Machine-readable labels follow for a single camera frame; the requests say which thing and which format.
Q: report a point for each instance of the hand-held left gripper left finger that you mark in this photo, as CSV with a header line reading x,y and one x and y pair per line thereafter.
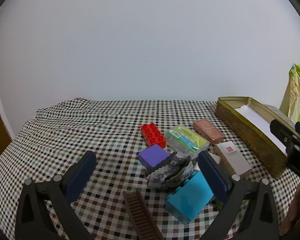
x,y
81,175

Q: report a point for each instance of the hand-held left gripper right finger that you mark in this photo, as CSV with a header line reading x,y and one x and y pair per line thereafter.
x,y
212,177

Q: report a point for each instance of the small white box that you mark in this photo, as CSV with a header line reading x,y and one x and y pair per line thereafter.
x,y
214,159

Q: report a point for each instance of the white box with cork side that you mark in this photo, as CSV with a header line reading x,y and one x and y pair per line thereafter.
x,y
233,158

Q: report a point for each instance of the cyan building block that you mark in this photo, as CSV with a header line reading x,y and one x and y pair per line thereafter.
x,y
187,200

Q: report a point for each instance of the gold tin box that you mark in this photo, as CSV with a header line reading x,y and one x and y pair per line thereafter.
x,y
240,127

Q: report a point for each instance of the clear plastic box green label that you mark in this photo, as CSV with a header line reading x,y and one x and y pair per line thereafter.
x,y
185,138

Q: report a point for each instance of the grey patterned hair claw clip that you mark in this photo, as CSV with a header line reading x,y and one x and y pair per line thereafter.
x,y
165,175

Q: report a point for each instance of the purple block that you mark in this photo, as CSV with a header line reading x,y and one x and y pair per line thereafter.
x,y
152,156

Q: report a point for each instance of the brown comb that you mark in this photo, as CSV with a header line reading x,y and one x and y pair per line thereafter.
x,y
140,215

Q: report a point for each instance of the red building block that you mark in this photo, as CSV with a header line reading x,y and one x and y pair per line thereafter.
x,y
152,135

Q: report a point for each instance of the person's right hand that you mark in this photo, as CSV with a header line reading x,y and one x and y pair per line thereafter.
x,y
292,212

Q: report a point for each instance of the green and yellow printed cloth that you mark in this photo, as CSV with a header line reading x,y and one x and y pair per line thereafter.
x,y
295,97

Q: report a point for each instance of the white paper liner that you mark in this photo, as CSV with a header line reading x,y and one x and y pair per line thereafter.
x,y
252,117

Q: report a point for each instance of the pink metallic case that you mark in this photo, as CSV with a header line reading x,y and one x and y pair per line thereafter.
x,y
207,131

